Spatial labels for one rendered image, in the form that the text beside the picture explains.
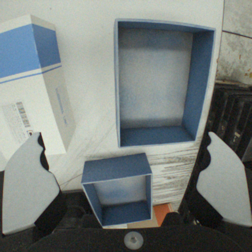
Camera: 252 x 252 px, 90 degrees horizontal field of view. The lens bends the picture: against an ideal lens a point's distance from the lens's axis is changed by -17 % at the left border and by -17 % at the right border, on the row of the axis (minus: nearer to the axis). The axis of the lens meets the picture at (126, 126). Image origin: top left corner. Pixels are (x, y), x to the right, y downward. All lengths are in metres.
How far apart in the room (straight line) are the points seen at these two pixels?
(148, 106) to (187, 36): 0.15
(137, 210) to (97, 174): 0.21
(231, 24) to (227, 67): 0.32
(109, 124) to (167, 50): 0.19
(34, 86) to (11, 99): 0.04
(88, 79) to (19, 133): 0.15
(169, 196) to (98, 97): 0.39
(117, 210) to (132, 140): 0.28
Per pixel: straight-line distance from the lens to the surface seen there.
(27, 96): 0.23
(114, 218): 0.49
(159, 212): 0.55
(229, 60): 1.32
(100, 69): 0.29
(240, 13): 1.40
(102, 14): 0.29
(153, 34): 0.29
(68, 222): 0.39
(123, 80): 0.29
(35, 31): 0.22
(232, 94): 0.87
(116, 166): 0.34
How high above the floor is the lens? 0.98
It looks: 62 degrees down
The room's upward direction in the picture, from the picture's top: 167 degrees clockwise
